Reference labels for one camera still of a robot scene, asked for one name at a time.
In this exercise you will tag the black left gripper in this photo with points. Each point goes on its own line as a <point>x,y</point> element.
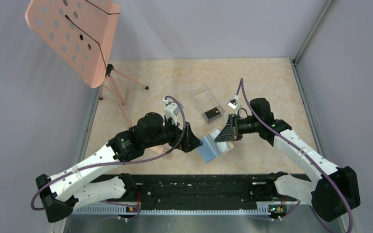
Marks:
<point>190,141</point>

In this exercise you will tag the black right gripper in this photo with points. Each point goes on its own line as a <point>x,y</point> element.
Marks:
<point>231,131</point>

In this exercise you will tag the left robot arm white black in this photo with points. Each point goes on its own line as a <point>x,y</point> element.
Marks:
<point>62,193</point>

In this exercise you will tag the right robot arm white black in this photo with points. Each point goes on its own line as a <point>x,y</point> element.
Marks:
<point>329,186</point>

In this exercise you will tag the pink wooden cylinder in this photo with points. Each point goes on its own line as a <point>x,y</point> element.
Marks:
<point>158,149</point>

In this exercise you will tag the clear plastic box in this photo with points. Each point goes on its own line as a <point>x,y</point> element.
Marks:
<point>204,100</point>

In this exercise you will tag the pink perforated music stand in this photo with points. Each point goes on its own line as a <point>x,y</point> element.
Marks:
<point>82,33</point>

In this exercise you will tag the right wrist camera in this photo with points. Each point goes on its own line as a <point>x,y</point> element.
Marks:
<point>234,104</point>

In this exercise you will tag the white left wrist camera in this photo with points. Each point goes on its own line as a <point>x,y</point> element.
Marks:
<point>171,111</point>

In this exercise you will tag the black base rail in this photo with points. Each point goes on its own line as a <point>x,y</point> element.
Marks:
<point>201,192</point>

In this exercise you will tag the aluminium frame rail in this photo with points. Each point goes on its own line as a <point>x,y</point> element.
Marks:
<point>112,218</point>

